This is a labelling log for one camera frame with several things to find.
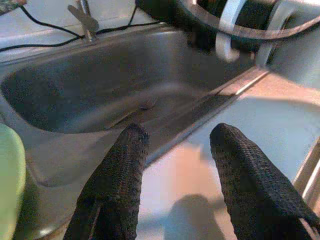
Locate green plate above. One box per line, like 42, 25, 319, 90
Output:
0, 123, 27, 240

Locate black power cable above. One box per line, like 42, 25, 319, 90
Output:
94, 4, 161, 36
0, 4, 86, 52

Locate steel kitchen sink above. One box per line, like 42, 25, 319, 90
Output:
0, 23, 271, 240

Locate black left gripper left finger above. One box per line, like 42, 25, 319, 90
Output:
63, 123, 151, 240

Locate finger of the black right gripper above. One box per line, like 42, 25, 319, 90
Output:
136, 0, 218, 33

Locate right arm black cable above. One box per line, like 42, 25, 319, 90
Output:
178, 0, 320, 41

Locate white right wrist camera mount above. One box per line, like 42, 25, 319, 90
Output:
215, 0, 298, 67

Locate steel faucet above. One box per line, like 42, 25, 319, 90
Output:
67, 0, 100, 42

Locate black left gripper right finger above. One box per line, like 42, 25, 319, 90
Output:
209, 123, 320, 240

